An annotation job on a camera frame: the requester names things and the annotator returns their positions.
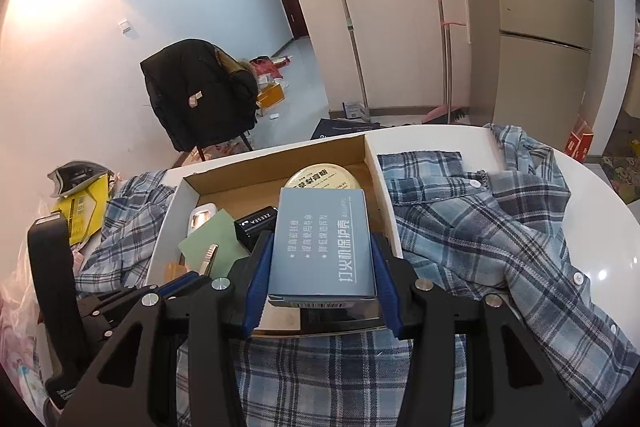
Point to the orange cardboard box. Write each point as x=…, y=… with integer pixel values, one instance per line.
x=272, y=94

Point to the white wall switch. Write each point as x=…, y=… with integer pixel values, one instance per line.
x=127, y=27

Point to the small black glossy box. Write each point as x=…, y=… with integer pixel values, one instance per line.
x=255, y=227

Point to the dark flat bag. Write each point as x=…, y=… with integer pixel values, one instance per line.
x=340, y=129

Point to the yellow package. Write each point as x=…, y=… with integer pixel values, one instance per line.
x=87, y=207

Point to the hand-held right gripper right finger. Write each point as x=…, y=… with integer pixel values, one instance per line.
x=392, y=307

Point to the white plastic bag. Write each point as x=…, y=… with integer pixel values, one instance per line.
x=20, y=332

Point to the blue plaid shirt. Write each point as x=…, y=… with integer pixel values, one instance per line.
x=475, y=232

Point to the black jacket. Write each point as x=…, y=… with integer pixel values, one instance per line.
x=195, y=87

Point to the round cream tin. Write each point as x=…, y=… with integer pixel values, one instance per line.
x=320, y=177

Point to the beige refrigerator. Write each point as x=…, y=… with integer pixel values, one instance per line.
x=540, y=72

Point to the grey-blue rectangular box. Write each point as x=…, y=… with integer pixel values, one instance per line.
x=322, y=247

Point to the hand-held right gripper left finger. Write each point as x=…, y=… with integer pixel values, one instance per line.
x=260, y=297

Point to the shallow cardboard box tray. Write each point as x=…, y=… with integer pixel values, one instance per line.
x=240, y=187

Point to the dark chair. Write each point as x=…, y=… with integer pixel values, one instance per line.
x=199, y=153

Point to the small white blue box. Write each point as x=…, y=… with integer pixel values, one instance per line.
x=354, y=109

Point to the patterned floor mat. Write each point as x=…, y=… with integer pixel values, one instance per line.
x=622, y=172

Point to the red packaging pile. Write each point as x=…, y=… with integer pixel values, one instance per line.
x=265, y=68

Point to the pink floral mat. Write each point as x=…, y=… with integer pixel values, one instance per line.
x=225, y=149

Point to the red cardboard box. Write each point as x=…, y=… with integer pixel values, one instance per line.
x=580, y=142

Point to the pink broom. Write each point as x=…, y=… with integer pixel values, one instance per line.
x=442, y=37

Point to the grey pouch bag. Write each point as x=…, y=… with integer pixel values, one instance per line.
x=75, y=174

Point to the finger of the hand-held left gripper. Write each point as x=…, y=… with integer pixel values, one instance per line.
x=175, y=285

